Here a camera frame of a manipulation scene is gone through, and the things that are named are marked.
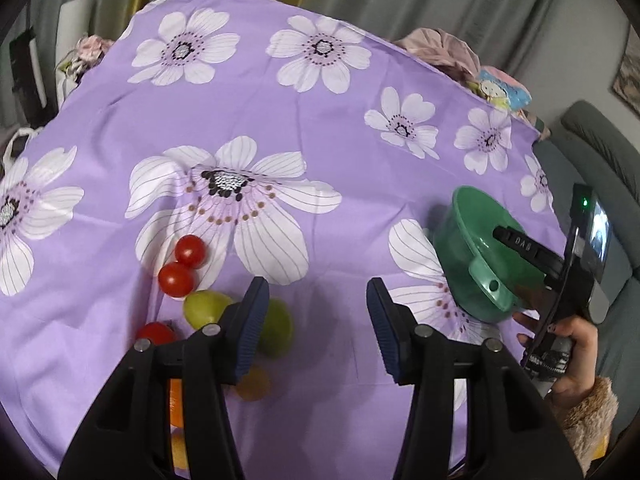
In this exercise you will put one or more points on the pink flower bouquet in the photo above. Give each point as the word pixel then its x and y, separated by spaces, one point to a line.
pixel 87 55

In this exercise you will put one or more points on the white cylinder lampshade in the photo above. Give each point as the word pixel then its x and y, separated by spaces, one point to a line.
pixel 76 22

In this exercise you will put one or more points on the grey sofa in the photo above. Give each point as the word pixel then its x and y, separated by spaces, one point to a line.
pixel 605 170

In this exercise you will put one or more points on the red cherry tomato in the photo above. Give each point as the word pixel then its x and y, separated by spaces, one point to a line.
pixel 190 251
pixel 155 334
pixel 176 280

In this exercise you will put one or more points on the purple floral tablecloth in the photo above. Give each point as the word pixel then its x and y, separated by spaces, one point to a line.
pixel 300 135

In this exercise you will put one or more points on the black box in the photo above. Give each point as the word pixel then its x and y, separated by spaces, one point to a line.
pixel 27 80

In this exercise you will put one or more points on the white bag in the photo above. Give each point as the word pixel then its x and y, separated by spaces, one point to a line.
pixel 20 142

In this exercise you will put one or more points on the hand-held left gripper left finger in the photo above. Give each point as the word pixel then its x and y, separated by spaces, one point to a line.
pixel 247 330

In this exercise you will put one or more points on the cartoon print cushion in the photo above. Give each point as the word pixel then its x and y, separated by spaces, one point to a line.
pixel 500 91

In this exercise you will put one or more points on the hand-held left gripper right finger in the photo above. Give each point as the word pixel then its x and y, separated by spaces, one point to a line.
pixel 385 330

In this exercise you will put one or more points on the small yellow-brown fruit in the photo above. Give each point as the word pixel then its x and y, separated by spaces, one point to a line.
pixel 255 386

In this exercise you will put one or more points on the person's right forearm fuzzy sleeve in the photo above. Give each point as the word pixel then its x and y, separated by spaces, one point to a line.
pixel 592 425

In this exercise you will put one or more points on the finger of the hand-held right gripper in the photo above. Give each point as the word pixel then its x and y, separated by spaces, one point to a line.
pixel 525 247
pixel 532 297

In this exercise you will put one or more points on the orange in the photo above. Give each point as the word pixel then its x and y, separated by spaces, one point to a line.
pixel 175 400

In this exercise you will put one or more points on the person's right hand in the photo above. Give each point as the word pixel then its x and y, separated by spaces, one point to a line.
pixel 580 360

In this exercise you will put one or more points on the green round fruit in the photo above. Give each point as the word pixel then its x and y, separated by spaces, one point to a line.
pixel 276 329
pixel 205 307

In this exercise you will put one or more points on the green plastic bowl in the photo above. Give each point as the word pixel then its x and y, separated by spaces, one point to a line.
pixel 462 255

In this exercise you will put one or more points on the pink crumpled cloth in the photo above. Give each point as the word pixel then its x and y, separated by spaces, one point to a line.
pixel 445 52

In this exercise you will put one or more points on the framed wall picture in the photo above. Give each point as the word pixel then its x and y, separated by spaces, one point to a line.
pixel 629 77

